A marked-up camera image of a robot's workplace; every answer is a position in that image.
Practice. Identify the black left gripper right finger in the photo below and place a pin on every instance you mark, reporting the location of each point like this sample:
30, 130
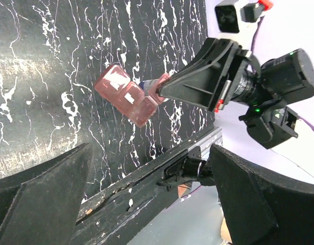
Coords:
262, 206

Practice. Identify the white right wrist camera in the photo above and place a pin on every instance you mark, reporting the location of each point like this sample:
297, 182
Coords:
233, 16

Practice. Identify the white vitamin pill bottle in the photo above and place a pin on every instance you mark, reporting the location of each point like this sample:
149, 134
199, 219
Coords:
149, 86

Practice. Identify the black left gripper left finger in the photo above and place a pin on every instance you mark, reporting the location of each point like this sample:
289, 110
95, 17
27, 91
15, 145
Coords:
40, 205

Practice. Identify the red weekly pill organizer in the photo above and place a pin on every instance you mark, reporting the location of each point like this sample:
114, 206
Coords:
116, 86

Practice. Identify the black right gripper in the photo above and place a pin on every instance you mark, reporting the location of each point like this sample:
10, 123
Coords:
222, 71

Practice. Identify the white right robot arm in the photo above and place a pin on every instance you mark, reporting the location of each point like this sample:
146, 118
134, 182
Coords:
284, 81

